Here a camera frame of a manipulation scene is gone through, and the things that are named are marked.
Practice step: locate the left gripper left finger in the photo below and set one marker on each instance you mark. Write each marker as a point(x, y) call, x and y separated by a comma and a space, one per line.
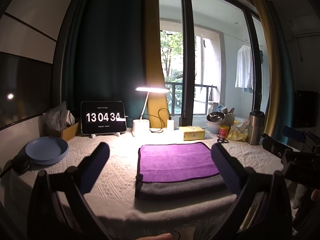
point(90, 168)

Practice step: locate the white perforated basket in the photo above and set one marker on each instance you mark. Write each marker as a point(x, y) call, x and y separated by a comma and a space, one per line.
point(229, 119)

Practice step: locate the tablet showing clock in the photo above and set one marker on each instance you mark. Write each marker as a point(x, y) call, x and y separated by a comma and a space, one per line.
point(102, 117)

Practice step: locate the white hanging shirt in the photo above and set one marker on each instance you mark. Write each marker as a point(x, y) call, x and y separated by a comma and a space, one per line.
point(244, 69)

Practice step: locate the white textured tablecloth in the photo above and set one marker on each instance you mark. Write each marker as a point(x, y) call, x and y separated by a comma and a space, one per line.
point(112, 198)

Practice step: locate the black scissors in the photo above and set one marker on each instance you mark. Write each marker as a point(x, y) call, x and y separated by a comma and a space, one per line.
point(222, 140)

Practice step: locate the blue plate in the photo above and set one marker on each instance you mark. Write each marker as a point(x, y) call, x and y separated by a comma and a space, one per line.
point(47, 150)

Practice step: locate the steel bowl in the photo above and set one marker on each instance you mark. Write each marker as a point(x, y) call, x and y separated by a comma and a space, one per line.
point(215, 117)

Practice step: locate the steel thermos bottle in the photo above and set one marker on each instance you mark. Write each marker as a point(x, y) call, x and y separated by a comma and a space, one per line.
point(256, 124)

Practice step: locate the grey bowl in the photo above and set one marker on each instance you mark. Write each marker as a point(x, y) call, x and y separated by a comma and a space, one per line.
point(214, 127)

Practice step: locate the white charger adapter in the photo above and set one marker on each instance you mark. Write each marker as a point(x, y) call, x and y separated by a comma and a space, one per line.
point(170, 125)

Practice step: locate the crumpled yellow tissue pack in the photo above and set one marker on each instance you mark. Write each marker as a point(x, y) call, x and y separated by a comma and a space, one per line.
point(235, 134)

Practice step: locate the cardboard box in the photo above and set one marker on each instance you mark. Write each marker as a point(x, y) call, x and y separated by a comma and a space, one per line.
point(65, 134)

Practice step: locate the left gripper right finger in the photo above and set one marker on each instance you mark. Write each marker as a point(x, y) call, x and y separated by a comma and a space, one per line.
point(231, 170)

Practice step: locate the dark green curtain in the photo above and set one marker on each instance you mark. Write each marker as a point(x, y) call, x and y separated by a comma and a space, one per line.
point(103, 57)

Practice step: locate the clear plastic bag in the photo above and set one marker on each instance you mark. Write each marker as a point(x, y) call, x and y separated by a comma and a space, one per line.
point(59, 118)

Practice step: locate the black round object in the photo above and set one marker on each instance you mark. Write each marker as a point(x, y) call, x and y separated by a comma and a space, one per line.
point(20, 164)

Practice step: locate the red yellow can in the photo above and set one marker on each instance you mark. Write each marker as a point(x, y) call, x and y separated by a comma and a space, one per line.
point(223, 131)

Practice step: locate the purple and grey towel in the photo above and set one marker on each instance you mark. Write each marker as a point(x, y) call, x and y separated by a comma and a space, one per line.
point(174, 171)

